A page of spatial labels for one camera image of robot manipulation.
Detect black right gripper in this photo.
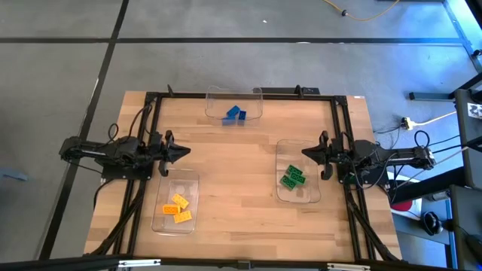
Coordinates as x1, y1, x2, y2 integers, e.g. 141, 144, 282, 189
301, 129, 344, 181

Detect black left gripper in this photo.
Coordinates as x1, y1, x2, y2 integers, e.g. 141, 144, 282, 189
149, 129, 192, 178

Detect clear plastic bin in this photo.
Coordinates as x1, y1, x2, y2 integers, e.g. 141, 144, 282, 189
205, 85, 264, 120
151, 169, 200, 236
273, 139, 321, 204

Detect black diagonal beam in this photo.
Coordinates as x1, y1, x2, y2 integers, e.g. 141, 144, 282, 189
391, 167, 466, 204

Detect black floor stand bar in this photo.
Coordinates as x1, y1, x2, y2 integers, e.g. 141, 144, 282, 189
409, 92, 455, 102

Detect black headphones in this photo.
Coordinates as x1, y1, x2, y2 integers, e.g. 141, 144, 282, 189
421, 211, 445, 236

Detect black side cart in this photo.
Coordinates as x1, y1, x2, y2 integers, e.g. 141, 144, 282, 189
450, 184, 482, 271
453, 73, 482, 189

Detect black-white fiducial tag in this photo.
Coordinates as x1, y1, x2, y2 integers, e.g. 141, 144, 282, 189
466, 102, 482, 120

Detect grey flat floor object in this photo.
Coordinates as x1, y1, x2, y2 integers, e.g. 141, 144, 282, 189
0, 167, 29, 182

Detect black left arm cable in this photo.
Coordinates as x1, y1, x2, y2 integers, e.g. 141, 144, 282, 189
108, 104, 154, 141

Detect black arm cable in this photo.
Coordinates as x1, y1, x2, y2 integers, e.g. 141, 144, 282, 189
108, 104, 154, 141
413, 130, 462, 150

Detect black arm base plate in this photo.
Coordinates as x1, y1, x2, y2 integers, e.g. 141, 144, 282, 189
337, 157, 391, 185
100, 150, 155, 181

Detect black metal table frame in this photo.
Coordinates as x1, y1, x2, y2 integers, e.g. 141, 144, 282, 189
83, 87, 402, 264

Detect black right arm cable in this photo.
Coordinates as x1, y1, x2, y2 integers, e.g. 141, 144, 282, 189
413, 130, 462, 150

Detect silver metal bracket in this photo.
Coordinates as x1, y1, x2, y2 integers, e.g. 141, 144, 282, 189
117, 258, 162, 269
326, 262, 372, 271

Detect white power cable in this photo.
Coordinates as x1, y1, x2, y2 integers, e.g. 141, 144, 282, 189
412, 111, 459, 127

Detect yellow floor cable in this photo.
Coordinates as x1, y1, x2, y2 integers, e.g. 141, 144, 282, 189
322, 0, 401, 22

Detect grey metal floor rail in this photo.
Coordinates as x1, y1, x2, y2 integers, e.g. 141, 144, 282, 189
442, 0, 482, 72

